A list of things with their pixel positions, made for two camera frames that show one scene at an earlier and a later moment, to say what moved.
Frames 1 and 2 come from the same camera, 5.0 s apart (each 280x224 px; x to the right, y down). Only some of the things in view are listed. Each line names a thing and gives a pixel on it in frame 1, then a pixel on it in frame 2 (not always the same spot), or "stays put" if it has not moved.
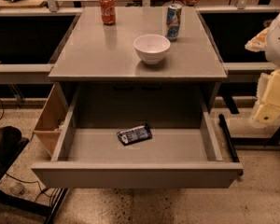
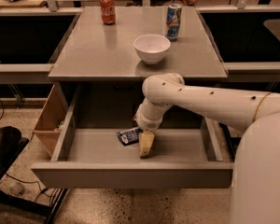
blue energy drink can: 173,21 stays put
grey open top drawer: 189,147 stays put
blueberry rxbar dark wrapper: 134,134 stays put
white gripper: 278,44 → 147,122
